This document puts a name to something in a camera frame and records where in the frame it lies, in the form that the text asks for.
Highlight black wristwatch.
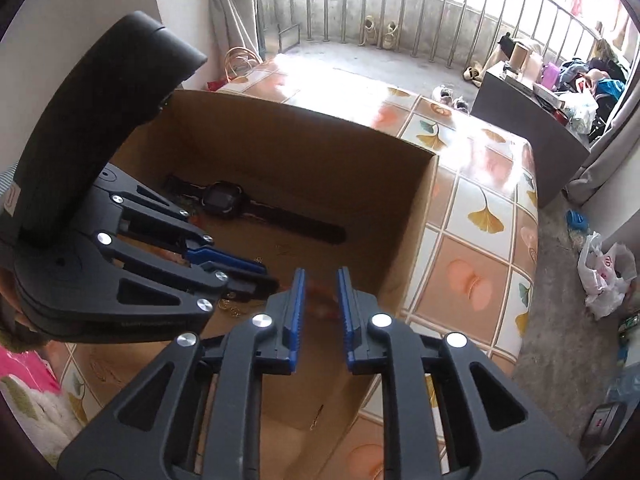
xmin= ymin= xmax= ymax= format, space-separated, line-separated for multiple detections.
xmin=165 ymin=175 xmax=347 ymax=247

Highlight pink floral blanket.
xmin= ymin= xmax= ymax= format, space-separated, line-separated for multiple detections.
xmin=0 ymin=345 xmax=87 ymax=462

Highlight tile-patterned tablecloth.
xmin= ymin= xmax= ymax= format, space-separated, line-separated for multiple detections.
xmin=50 ymin=52 xmax=542 ymax=480

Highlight beige box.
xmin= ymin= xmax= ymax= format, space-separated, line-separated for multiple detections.
xmin=509 ymin=41 xmax=532 ymax=69

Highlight brown cardboard box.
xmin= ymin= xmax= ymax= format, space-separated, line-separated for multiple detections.
xmin=70 ymin=89 xmax=440 ymax=461

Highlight green can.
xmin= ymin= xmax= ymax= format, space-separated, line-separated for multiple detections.
xmin=619 ymin=312 xmax=640 ymax=347

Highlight dark grey cabinet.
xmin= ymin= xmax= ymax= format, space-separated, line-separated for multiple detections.
xmin=471 ymin=62 xmax=592 ymax=211

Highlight white sneakers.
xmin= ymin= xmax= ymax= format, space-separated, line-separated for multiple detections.
xmin=431 ymin=85 xmax=472 ymax=114

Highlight white plastic bag on cabinet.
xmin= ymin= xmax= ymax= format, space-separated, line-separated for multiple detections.
xmin=566 ymin=91 xmax=599 ymax=134

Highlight metal balcony railing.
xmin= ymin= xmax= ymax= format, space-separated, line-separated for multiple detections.
xmin=257 ymin=0 xmax=640 ymax=72

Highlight large clear water bottle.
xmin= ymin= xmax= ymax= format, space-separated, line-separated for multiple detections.
xmin=606 ymin=374 xmax=640 ymax=412

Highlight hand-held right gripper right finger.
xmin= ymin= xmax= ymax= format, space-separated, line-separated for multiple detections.
xmin=336 ymin=266 xmax=586 ymax=480

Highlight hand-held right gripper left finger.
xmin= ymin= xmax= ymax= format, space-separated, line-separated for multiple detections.
xmin=57 ymin=267 xmax=307 ymax=480

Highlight small grey appliance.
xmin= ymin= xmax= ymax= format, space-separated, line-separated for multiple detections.
xmin=579 ymin=401 xmax=629 ymax=454

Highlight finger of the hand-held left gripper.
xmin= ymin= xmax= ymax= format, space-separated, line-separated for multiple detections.
xmin=112 ymin=184 xmax=267 ymax=274
xmin=98 ymin=232 xmax=281 ymax=332

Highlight beige shoe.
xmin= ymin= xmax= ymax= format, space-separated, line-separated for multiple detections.
xmin=360 ymin=15 xmax=379 ymax=51
xmin=380 ymin=19 xmax=399 ymax=52

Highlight pile of clothes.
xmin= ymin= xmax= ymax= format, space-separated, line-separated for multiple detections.
xmin=556 ymin=56 xmax=628 ymax=112

